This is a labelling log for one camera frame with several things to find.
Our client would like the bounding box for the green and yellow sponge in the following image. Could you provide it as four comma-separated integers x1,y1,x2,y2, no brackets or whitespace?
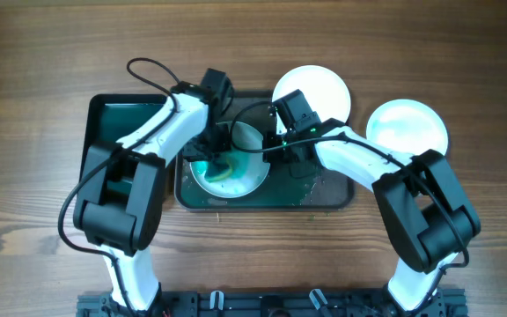
204,156,236,183

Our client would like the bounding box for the white plate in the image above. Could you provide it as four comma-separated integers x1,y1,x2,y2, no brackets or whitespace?
272,65,351,135
190,122,270,198

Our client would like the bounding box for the white plate top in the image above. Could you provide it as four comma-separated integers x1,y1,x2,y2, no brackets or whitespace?
272,65,351,135

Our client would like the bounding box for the pale blue plate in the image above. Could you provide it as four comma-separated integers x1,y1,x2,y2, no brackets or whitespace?
366,99,449,155

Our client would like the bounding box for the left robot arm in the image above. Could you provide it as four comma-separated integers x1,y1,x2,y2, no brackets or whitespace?
66,69,234,316

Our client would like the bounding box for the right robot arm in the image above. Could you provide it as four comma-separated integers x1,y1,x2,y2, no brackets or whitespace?
264,90,481,316

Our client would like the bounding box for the large grey serving tray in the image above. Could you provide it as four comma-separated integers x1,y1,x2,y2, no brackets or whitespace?
173,89,356,213

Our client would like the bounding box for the small black water tray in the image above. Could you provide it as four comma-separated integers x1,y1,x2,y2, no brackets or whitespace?
77,94,167,203

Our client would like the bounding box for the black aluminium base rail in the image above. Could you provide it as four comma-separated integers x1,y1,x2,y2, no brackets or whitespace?
76,289,469,317

